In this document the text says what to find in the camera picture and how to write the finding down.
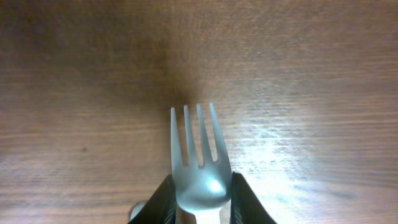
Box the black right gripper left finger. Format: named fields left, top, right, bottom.
left=128, top=174, right=177, bottom=224

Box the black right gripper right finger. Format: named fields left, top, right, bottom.
left=229, top=172, right=277, bottom=224

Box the white plastic spoon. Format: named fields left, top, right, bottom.
left=129, top=201, right=146, bottom=221

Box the white plastic fork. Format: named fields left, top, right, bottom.
left=170, top=103, right=232, bottom=224

